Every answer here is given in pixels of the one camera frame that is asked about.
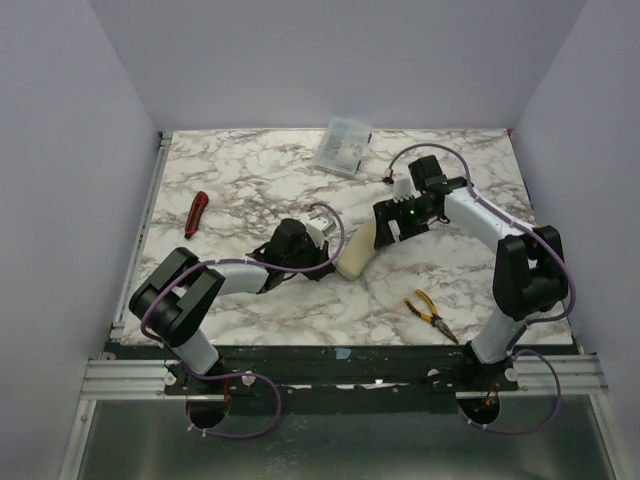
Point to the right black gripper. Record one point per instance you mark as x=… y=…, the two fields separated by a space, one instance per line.
x=396 y=218

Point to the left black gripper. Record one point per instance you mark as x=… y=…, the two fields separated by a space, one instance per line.
x=319 y=255

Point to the beige umbrella case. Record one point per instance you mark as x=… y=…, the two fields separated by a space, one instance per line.
x=359 y=251

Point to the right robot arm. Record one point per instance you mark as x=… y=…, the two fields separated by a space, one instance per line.
x=528 y=278

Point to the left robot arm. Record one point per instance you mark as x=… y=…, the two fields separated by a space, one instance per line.
x=173 y=301

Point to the clear plastic parts box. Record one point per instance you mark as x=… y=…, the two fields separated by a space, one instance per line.
x=342 y=147

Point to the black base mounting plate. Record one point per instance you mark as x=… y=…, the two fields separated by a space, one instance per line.
x=266 y=401

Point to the red black utility knife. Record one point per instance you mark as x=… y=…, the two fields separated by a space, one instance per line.
x=197 y=208

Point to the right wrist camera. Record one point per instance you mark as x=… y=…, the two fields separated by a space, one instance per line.
x=402 y=190

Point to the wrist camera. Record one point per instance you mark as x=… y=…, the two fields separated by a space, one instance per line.
x=402 y=190
x=319 y=227

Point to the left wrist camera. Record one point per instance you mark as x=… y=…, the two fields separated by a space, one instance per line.
x=319 y=227

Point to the yellow handled pliers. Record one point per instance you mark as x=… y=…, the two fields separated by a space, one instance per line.
x=432 y=316

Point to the aluminium extrusion rail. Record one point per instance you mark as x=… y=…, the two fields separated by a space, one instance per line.
x=528 y=375

